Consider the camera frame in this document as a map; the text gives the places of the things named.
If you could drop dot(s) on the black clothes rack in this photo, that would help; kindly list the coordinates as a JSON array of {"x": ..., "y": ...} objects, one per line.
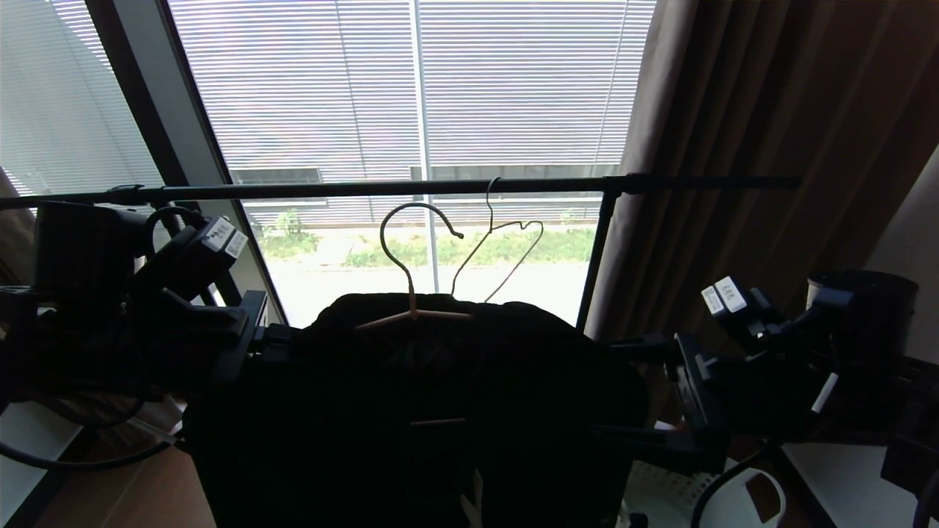
[{"x": 367, "y": 188}]

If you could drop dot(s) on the window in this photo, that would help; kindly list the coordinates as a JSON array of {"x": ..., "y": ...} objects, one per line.
[{"x": 161, "y": 110}]

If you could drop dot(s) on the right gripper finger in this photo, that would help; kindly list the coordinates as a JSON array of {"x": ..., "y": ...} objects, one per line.
[
  {"x": 645, "y": 348},
  {"x": 660, "y": 446}
]

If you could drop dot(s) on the brown curtain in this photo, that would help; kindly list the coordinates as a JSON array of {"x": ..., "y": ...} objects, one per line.
[
  {"x": 733, "y": 95},
  {"x": 11, "y": 220}
]

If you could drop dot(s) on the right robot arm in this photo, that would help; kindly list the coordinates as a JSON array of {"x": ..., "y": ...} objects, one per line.
[{"x": 873, "y": 330}]

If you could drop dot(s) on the white laundry basket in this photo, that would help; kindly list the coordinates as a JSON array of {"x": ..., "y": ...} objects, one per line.
[{"x": 660, "y": 491}]

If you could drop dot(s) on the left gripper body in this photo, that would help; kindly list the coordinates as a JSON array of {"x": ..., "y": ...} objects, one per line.
[{"x": 205, "y": 345}]

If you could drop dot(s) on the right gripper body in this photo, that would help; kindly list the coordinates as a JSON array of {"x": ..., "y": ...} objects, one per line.
[{"x": 748, "y": 396}]

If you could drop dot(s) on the black garment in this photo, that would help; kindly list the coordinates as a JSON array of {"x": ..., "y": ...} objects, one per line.
[{"x": 411, "y": 440}]

